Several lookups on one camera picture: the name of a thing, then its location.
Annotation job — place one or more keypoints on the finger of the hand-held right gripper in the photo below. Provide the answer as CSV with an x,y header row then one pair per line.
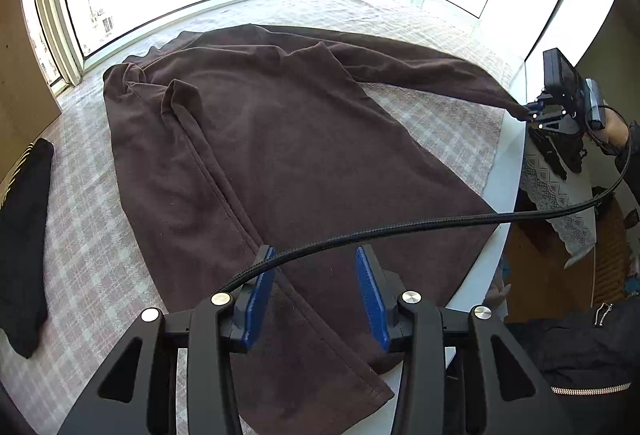
x,y
539,106
547,122

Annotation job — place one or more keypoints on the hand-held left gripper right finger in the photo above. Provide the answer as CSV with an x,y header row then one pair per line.
x,y
372,300

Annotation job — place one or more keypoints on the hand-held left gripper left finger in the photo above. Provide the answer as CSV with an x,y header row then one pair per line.
x,y
257,300

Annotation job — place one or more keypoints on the brown long-sleeved sweater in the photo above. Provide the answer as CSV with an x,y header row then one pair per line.
x,y
300,140

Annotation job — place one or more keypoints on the black garment with yellow stripes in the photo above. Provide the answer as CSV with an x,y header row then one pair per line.
x,y
25,255

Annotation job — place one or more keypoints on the person's right forearm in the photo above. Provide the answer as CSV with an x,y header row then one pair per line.
x,y
634,150

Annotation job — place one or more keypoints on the person's right hand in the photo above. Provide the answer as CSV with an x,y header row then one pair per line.
x,y
617,132

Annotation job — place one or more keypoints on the white lace cloth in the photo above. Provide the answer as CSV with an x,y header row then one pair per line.
x,y
555,205

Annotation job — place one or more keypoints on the pink plaid blanket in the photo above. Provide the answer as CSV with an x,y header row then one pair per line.
x,y
75,215

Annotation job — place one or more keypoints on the person's black zipped jacket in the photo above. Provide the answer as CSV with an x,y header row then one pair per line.
x,y
590,355

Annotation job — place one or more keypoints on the large light wooden board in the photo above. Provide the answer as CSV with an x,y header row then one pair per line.
x,y
20,90

